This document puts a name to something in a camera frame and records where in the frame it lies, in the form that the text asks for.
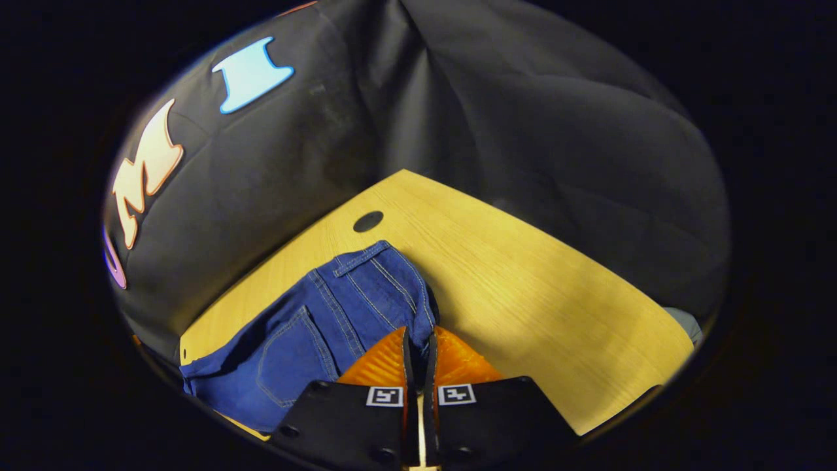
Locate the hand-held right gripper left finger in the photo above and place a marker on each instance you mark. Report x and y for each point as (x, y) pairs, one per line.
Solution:
(340, 418)

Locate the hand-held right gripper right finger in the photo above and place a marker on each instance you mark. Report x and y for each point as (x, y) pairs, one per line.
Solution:
(490, 418)

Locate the blue denim jeans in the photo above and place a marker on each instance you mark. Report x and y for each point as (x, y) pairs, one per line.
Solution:
(307, 340)

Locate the black backdrop cloth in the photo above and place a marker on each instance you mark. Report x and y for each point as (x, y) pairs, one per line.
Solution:
(497, 98)

